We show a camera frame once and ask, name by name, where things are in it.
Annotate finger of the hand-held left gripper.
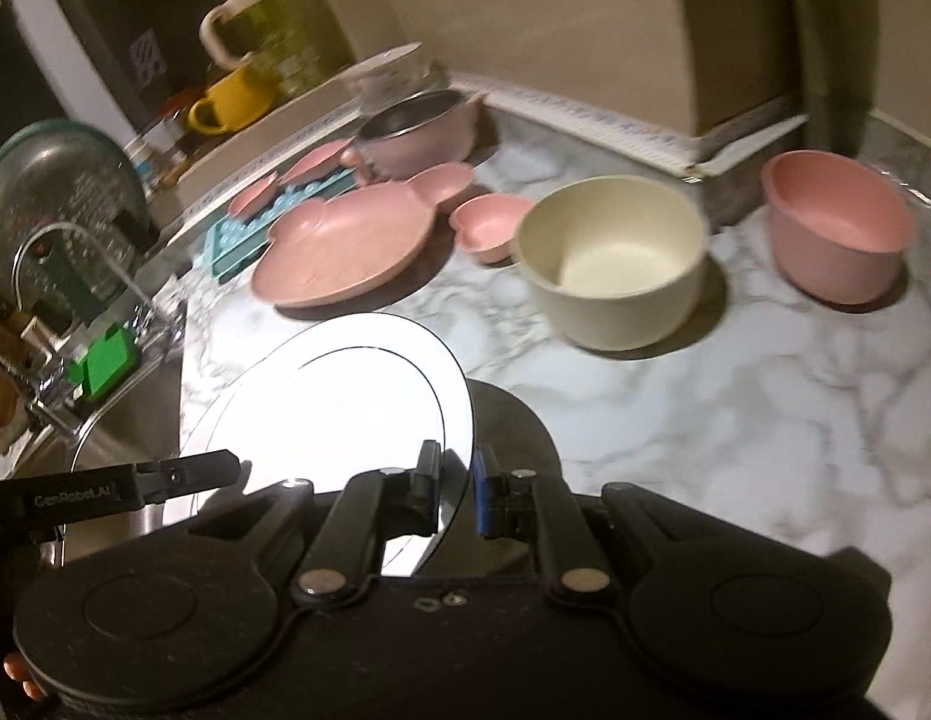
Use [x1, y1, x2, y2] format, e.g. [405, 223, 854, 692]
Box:
[133, 449, 242, 506]

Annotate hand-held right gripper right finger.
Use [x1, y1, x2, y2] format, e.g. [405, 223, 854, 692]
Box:
[471, 444, 674, 602]

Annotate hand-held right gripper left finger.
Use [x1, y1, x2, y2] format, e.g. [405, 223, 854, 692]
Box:
[187, 439, 444, 606]

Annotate white round plate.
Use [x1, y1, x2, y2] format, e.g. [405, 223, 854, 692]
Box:
[178, 312, 478, 580]

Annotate small pink heart bowl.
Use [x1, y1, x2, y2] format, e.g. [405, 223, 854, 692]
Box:
[448, 193, 538, 266]

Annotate person's left hand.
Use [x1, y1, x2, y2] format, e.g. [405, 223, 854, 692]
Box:
[1, 651, 47, 700]

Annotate steel sink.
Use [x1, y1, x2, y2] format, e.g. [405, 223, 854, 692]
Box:
[30, 356, 190, 567]

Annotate green sponge holder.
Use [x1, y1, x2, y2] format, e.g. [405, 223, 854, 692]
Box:
[66, 325, 141, 401]

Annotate blue bumpy tray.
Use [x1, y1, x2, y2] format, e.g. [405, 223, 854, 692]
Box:
[194, 163, 363, 284]

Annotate chrome faucet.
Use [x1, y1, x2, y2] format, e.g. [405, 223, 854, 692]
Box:
[13, 220, 190, 421]

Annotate cream bowl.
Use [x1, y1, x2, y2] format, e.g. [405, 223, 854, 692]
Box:
[515, 174, 711, 352]

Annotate pink mouse-shaped plate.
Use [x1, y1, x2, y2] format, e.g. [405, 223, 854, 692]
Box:
[250, 163, 478, 309]

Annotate grey pot lid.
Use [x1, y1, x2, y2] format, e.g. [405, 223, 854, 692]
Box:
[0, 119, 152, 320]

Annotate small glass jar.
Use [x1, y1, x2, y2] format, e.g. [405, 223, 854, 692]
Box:
[123, 114, 190, 190]

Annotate pink steel pot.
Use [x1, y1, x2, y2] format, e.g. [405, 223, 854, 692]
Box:
[351, 89, 486, 182]

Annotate yellow mug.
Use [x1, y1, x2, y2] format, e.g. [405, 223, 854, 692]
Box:
[187, 63, 279, 138]

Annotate white floral bowl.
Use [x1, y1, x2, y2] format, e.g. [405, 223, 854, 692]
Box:
[340, 44, 438, 115]

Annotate green glass jar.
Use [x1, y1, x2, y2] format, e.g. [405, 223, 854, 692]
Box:
[199, 0, 340, 100]

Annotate beige appliance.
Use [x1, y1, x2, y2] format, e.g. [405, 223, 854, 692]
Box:
[351, 0, 813, 175]

